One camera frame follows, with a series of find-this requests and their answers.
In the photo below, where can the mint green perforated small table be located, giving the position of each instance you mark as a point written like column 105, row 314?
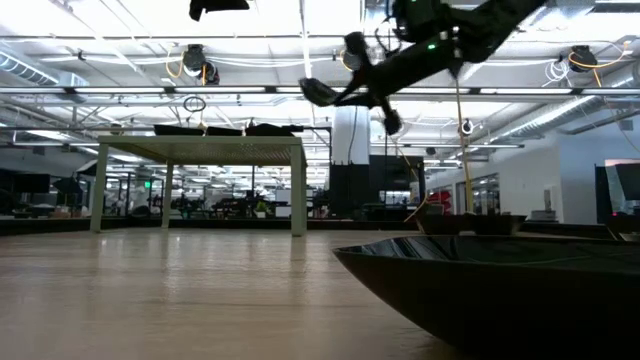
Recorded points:
column 210, row 150

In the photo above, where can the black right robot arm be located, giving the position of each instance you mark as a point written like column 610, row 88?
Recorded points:
column 500, row 30

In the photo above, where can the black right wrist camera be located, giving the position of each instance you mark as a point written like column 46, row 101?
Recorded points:
column 420, row 22

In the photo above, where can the red background object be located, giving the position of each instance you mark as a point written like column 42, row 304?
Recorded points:
column 440, row 197

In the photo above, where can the small round ceiling fixture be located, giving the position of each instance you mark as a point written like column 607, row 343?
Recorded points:
column 466, row 126

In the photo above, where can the dark background monitor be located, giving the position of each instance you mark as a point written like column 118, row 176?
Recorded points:
column 627, row 182

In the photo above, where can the small background potted plant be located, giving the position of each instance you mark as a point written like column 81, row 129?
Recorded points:
column 261, row 207

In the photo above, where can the black leaf-shaped mini plate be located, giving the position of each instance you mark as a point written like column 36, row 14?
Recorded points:
column 267, row 130
column 500, row 300
column 317, row 92

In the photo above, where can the dark background screen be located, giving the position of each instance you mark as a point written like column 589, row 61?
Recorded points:
column 31, row 183

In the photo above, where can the silver ventilation duct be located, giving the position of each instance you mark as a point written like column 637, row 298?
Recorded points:
column 30, row 72

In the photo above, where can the white building column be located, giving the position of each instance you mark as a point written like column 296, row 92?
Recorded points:
column 350, row 135

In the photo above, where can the black background cabinet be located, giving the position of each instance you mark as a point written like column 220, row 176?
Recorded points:
column 395, row 175

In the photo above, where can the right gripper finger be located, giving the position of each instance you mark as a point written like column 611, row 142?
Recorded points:
column 364, row 82
column 357, row 101

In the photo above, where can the black small square mini plate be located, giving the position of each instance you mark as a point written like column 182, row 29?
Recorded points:
column 225, row 132

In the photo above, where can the black box on pipe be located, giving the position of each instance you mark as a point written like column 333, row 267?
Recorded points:
column 300, row 128

